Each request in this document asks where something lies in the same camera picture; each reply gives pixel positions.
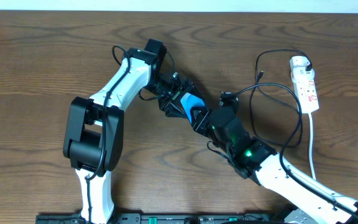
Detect black USB charger cable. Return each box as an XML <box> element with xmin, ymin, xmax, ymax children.
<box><xmin>249</xmin><ymin>49</ymin><xmax>313</xmax><ymax>149</ymax></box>

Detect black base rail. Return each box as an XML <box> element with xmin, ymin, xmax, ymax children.
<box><xmin>35</xmin><ymin>213</ymin><xmax>289</xmax><ymax>224</ymax></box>

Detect blue Galaxy smartphone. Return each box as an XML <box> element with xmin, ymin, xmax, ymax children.
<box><xmin>180</xmin><ymin>93</ymin><xmax>206</xmax><ymax>123</ymax></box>

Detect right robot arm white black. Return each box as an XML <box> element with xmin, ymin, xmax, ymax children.
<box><xmin>188</xmin><ymin>106</ymin><xmax>358</xmax><ymax>223</ymax></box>

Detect white power strip cord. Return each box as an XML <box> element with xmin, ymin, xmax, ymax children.
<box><xmin>307</xmin><ymin>112</ymin><xmax>317</xmax><ymax>180</ymax></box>

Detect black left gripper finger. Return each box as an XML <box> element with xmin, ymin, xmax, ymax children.
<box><xmin>165</xmin><ymin>101</ymin><xmax>187</xmax><ymax>118</ymax></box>
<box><xmin>183</xmin><ymin>81</ymin><xmax>204</xmax><ymax>100</ymax></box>

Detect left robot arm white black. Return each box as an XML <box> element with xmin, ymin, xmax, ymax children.
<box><xmin>63</xmin><ymin>39</ymin><xmax>209</xmax><ymax>223</ymax></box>

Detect white power strip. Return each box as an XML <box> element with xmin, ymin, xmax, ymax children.
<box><xmin>290</xmin><ymin>56</ymin><xmax>319</xmax><ymax>114</ymax></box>

